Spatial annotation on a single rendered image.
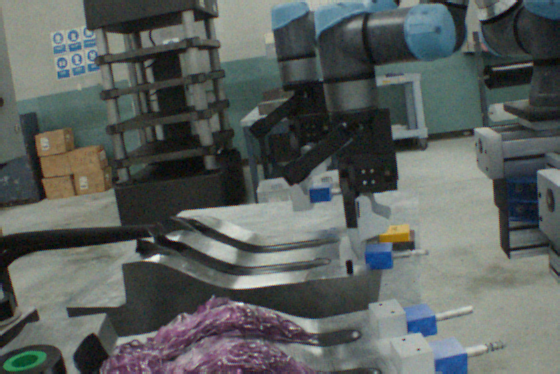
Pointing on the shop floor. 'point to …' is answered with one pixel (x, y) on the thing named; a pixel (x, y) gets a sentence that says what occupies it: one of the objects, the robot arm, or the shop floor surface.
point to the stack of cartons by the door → (71, 166)
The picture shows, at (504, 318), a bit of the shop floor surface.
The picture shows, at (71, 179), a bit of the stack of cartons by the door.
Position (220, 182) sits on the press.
